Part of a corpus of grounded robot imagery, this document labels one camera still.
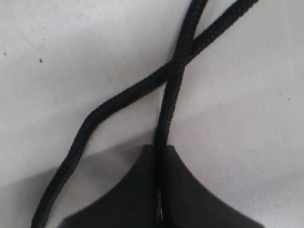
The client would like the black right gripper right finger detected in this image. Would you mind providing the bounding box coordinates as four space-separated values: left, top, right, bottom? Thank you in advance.
162 146 262 228

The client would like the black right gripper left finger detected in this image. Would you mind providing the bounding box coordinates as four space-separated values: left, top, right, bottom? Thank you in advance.
60 145 156 228

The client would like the black braided cable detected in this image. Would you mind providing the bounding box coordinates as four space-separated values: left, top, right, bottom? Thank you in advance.
30 0 259 228
154 0 209 219

